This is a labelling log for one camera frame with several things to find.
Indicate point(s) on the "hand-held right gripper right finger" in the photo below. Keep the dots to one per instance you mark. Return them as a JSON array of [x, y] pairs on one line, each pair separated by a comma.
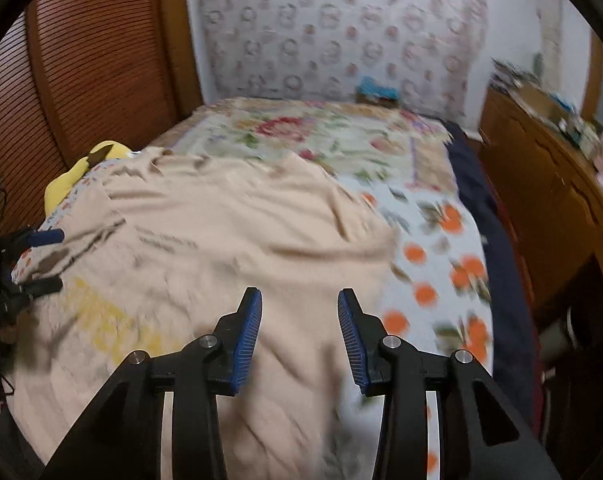
[[354, 345]]

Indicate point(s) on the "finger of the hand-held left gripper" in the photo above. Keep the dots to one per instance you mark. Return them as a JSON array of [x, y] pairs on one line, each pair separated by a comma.
[[41, 287], [46, 236]]

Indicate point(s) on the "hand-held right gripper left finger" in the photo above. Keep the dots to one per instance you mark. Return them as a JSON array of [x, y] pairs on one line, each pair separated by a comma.
[[246, 340]]

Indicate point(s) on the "beige shirt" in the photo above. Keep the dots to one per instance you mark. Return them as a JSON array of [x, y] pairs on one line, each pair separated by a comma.
[[206, 240]]

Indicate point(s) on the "yellow plush toy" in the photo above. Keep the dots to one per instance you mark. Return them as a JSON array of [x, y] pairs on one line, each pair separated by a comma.
[[63, 180]]

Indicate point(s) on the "orange fruit print bed sheet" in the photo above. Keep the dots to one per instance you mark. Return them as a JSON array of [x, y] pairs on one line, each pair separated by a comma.
[[431, 270]]

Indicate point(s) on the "dark blue bed sheet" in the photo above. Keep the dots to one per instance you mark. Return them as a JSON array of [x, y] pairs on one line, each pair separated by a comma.
[[501, 270]]

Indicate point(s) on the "wooden louvered wardrobe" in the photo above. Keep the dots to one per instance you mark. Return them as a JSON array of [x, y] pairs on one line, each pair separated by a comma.
[[91, 60]]

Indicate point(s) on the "floral blanket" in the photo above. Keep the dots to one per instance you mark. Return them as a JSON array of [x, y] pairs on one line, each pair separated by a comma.
[[291, 130]]

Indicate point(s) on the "small blue object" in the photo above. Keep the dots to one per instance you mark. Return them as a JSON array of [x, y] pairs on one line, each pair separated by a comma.
[[376, 91]]

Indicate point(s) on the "wooden dresser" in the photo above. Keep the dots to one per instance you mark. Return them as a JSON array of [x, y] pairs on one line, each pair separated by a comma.
[[531, 160]]

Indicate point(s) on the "assorted small clutter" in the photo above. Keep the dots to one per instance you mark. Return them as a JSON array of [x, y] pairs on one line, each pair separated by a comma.
[[536, 95]]

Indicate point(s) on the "patterned headboard cushion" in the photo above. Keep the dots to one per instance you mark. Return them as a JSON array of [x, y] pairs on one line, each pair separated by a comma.
[[331, 20]]

